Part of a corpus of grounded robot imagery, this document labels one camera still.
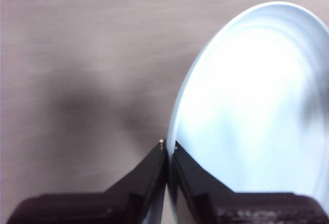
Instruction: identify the blue round plate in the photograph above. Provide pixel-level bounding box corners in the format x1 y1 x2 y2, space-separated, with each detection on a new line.
143 1 329 224

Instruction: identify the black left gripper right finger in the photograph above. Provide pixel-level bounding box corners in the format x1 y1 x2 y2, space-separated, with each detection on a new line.
171 141 329 224

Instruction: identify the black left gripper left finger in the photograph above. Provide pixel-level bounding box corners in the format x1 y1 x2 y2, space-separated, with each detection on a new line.
7 140 167 224

